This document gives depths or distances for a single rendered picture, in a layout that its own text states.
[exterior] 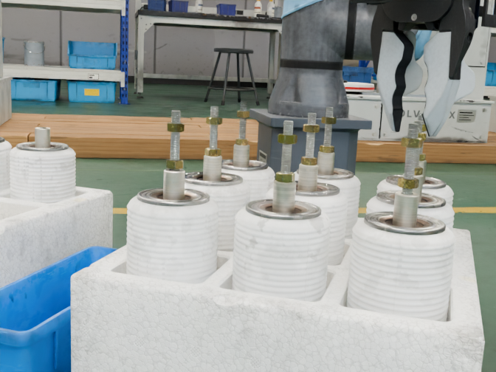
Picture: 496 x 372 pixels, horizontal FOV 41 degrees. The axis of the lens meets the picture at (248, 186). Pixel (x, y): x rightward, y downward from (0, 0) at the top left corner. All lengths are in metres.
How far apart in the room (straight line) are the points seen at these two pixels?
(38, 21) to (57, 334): 8.31
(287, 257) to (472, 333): 0.17
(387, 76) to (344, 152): 0.57
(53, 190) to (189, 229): 0.39
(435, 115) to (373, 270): 0.15
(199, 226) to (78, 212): 0.37
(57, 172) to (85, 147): 1.53
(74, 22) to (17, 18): 0.69
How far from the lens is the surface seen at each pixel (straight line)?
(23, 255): 0.90
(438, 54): 0.60
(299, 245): 0.62
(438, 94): 0.60
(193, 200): 0.67
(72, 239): 0.99
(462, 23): 0.59
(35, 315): 0.88
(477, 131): 3.04
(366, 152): 2.74
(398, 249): 0.60
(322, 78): 1.18
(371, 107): 2.80
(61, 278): 0.92
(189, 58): 9.00
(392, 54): 0.63
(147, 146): 2.53
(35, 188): 1.00
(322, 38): 1.18
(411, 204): 0.62
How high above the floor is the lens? 0.40
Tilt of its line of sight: 11 degrees down
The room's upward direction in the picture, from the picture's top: 3 degrees clockwise
